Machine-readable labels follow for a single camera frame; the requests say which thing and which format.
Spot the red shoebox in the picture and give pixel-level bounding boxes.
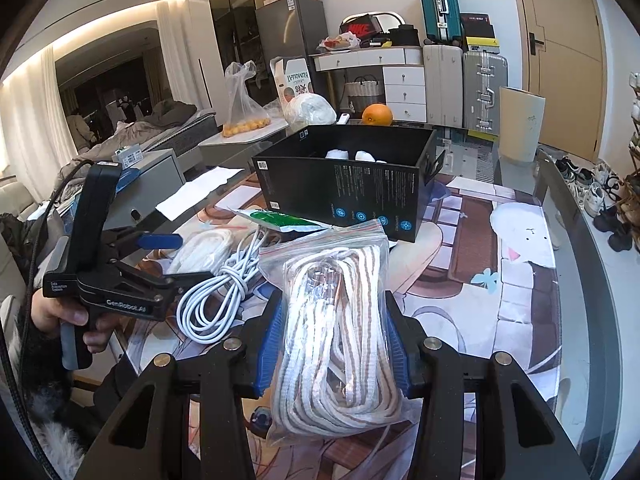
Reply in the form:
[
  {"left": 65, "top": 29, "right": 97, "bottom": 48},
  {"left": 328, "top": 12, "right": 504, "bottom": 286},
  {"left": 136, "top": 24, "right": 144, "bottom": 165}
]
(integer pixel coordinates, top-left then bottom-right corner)
[{"left": 340, "top": 14, "right": 380, "bottom": 39}]

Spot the white paper sheet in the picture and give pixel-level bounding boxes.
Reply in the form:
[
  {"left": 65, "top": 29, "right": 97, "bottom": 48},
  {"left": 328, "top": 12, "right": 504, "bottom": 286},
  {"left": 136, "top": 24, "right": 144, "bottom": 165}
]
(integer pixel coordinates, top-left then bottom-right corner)
[{"left": 155, "top": 166, "right": 246, "bottom": 221}]

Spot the person's left forearm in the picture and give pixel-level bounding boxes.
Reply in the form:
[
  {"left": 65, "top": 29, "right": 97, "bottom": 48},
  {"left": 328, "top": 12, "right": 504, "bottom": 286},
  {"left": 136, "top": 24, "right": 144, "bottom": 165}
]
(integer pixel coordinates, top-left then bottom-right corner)
[{"left": 0, "top": 310, "right": 146, "bottom": 480}]

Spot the white milk carton box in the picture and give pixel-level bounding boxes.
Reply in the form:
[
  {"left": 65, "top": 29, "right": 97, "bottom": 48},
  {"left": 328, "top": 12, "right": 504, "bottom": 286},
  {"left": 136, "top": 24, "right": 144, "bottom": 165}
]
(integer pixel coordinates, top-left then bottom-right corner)
[{"left": 270, "top": 56, "right": 315, "bottom": 111}]

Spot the orange fruit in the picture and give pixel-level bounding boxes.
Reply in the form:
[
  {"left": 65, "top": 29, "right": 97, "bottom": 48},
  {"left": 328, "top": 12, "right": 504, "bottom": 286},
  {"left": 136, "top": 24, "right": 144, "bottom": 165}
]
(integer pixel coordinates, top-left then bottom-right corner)
[{"left": 361, "top": 103, "right": 395, "bottom": 126}]

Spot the plastic bag of food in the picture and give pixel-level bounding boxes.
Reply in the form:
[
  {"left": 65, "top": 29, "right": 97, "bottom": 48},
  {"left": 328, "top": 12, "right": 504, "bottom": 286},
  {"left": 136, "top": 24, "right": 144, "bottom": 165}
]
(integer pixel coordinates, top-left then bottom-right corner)
[{"left": 317, "top": 32, "right": 362, "bottom": 54}]

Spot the black bag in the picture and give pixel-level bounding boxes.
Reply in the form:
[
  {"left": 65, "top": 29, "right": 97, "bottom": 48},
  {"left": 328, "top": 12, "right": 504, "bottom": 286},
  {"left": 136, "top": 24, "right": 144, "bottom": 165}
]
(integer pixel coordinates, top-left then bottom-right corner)
[{"left": 387, "top": 25, "right": 421, "bottom": 47}]

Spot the person's left hand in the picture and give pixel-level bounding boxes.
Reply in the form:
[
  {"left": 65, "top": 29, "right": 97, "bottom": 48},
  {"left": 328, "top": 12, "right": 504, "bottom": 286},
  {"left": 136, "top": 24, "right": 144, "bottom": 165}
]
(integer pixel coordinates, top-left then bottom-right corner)
[{"left": 31, "top": 289, "right": 122, "bottom": 356}]

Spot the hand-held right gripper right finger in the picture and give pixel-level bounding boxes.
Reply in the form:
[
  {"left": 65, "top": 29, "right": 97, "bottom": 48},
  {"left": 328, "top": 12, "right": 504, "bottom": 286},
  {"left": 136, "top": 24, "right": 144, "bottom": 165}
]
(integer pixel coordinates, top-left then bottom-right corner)
[{"left": 384, "top": 302, "right": 593, "bottom": 480}]

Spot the clear bag of white cord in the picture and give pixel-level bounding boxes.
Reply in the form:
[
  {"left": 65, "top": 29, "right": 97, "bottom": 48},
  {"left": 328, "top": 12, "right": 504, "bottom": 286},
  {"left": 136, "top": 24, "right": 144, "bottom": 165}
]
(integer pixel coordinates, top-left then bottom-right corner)
[{"left": 167, "top": 230, "right": 237, "bottom": 277}]

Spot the zip bag of striped rope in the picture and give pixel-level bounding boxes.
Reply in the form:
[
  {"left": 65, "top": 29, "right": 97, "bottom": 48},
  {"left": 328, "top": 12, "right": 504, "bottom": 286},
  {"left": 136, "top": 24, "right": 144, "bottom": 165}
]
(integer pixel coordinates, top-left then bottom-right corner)
[{"left": 257, "top": 225, "right": 420, "bottom": 450}]

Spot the white suitcase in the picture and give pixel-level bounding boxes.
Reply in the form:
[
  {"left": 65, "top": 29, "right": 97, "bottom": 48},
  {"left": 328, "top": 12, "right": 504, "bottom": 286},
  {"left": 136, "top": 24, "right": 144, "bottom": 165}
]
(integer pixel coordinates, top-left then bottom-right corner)
[{"left": 422, "top": 44, "right": 466, "bottom": 129}]

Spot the black cardboard box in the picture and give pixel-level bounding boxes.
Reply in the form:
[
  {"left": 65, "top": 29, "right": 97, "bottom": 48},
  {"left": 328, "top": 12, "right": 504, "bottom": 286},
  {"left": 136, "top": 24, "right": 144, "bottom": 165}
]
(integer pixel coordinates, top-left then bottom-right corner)
[{"left": 251, "top": 126, "right": 449, "bottom": 244}]

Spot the yellow and black box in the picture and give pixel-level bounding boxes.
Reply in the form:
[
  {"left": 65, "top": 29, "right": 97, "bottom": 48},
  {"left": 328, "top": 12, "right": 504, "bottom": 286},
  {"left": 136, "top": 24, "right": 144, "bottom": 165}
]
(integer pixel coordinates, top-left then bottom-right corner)
[{"left": 465, "top": 36, "right": 501, "bottom": 54}]

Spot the pile of shoes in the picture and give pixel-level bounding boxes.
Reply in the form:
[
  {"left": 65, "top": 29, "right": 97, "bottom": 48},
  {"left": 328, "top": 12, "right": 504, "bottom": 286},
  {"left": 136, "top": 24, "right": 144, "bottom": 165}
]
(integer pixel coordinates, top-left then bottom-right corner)
[{"left": 554, "top": 155, "right": 636, "bottom": 252}]

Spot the dark glass cabinet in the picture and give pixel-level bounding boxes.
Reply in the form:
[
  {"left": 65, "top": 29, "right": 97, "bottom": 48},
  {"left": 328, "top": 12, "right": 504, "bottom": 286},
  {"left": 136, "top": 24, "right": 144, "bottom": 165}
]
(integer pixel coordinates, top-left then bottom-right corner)
[{"left": 206, "top": 0, "right": 266, "bottom": 111}]

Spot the printed table mat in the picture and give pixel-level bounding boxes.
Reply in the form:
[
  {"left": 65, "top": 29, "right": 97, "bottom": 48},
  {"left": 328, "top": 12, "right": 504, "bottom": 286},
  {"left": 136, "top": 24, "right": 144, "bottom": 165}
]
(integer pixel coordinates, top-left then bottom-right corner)
[{"left": 125, "top": 170, "right": 568, "bottom": 480}]

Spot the green and white packet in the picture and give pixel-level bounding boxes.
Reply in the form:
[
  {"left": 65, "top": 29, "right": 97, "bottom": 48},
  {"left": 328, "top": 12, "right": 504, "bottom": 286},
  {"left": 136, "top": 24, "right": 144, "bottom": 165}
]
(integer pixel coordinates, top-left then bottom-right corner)
[{"left": 235, "top": 208, "right": 334, "bottom": 234}]

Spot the white air purifier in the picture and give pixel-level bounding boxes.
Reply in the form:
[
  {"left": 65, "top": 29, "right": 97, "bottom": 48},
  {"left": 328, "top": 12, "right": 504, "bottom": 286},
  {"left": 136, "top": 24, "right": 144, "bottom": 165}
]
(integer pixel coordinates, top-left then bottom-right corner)
[{"left": 498, "top": 86, "right": 546, "bottom": 164}]

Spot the silver suitcase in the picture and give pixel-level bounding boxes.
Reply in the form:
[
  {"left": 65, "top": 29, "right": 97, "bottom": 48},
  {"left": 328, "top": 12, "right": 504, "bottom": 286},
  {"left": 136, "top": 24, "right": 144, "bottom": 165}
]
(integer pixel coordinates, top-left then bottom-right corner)
[{"left": 462, "top": 51, "right": 510, "bottom": 136}]

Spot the beige door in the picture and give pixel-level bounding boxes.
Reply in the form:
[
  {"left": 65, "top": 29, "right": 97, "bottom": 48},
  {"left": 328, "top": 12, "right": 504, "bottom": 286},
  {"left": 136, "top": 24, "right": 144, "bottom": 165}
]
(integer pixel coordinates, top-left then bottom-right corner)
[{"left": 510, "top": 0, "right": 607, "bottom": 162}]

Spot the bed with grey bedding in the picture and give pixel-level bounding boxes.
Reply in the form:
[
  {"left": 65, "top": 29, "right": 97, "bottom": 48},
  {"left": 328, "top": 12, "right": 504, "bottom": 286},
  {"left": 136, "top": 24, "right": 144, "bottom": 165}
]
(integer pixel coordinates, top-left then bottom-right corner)
[{"left": 65, "top": 100, "right": 222, "bottom": 171}]

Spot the wicker shoe rack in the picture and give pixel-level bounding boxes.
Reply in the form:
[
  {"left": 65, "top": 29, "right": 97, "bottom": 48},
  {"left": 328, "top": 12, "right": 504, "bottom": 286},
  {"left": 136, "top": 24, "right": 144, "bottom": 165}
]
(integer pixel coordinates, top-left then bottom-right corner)
[{"left": 619, "top": 72, "right": 640, "bottom": 253}]

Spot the teal suitcase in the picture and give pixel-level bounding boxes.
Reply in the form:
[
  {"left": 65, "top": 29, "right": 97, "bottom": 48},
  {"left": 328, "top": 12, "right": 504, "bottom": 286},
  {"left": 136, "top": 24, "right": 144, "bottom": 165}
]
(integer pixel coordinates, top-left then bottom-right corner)
[{"left": 417, "top": 0, "right": 462, "bottom": 45}]

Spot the wicker basket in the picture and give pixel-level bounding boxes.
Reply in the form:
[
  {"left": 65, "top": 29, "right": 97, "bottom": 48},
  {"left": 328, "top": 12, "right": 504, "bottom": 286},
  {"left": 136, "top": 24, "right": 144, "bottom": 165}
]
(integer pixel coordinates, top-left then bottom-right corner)
[{"left": 345, "top": 76, "right": 386, "bottom": 112}]

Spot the white coiled cable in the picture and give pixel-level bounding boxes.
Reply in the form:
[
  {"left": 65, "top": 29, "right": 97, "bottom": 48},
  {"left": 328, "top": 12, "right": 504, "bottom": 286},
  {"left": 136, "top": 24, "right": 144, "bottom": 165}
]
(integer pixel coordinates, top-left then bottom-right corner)
[{"left": 176, "top": 229, "right": 275, "bottom": 345}]

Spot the grey refrigerator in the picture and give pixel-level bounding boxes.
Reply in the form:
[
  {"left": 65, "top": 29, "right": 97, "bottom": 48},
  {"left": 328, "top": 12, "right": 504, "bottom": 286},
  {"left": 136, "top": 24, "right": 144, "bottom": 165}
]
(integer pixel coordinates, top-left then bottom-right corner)
[{"left": 255, "top": 0, "right": 331, "bottom": 111}]

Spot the white side table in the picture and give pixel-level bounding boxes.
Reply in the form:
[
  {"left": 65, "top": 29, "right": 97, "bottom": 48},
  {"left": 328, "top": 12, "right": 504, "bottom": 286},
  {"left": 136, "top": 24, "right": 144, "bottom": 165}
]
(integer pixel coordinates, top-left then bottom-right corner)
[{"left": 197, "top": 121, "right": 297, "bottom": 162}]

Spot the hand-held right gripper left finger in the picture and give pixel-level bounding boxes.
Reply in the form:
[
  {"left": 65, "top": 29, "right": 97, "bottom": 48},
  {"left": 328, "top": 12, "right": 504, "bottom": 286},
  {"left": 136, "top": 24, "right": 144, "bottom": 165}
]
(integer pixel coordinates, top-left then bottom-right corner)
[{"left": 75, "top": 292, "right": 286, "bottom": 480}]

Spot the white drawer desk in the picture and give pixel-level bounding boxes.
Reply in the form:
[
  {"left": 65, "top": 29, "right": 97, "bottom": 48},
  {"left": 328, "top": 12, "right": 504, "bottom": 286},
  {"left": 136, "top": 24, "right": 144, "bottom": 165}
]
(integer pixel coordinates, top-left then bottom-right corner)
[{"left": 312, "top": 46, "right": 429, "bottom": 124}]

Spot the black flat box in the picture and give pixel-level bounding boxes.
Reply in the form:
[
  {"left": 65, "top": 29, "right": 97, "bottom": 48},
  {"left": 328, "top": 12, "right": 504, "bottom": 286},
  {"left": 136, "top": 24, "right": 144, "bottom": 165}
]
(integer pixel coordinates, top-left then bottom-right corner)
[{"left": 460, "top": 12, "right": 496, "bottom": 40}]

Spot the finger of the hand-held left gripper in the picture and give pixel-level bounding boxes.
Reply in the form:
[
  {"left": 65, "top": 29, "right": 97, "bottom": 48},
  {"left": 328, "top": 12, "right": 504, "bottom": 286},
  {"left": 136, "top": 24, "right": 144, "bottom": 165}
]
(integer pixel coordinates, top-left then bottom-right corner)
[
  {"left": 102, "top": 227, "right": 182, "bottom": 257},
  {"left": 120, "top": 264, "right": 217, "bottom": 292}
]

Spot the plastic bag of small oranges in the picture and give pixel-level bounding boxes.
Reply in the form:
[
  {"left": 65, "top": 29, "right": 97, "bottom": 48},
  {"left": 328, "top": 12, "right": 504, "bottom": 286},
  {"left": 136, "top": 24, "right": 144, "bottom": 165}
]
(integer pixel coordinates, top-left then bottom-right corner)
[{"left": 221, "top": 61, "right": 273, "bottom": 138}]

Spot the white bundled plastic bag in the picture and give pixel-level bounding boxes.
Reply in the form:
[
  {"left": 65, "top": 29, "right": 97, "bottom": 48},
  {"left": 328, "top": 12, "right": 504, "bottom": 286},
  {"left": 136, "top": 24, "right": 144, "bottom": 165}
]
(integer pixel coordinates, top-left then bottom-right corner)
[{"left": 284, "top": 93, "right": 338, "bottom": 126}]

